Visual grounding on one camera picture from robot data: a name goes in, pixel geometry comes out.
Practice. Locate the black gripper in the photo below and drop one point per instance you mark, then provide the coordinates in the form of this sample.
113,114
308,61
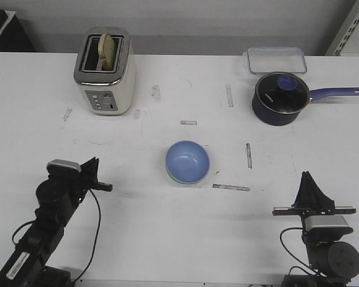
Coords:
88,180
311,200

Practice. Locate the cream and chrome toaster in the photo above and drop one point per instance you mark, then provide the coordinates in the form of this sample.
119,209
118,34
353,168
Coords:
106,92

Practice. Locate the green bowl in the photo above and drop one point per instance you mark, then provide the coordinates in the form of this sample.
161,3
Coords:
188,177

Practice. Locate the white slotted metal rack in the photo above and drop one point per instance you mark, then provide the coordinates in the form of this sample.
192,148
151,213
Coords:
346,41

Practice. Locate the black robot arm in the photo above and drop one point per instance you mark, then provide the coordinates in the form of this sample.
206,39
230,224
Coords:
58,197
330,261

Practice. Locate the toast slice in toaster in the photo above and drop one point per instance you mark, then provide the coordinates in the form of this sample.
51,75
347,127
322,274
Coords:
106,51

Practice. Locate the black box in corner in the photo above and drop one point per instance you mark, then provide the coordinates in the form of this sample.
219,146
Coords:
13,37

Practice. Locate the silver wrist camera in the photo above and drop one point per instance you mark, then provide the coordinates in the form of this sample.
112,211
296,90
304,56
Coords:
63,166
330,224

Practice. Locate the glass pot lid blue knob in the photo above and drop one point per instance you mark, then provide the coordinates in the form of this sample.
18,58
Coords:
282,92

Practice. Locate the dark blue saucepan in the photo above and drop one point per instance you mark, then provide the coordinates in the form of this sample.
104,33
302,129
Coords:
276,119

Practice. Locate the blue bowl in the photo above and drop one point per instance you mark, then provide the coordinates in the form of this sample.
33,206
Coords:
185,155

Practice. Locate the clear plastic food container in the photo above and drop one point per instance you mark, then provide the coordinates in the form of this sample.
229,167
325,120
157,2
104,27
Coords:
263,60

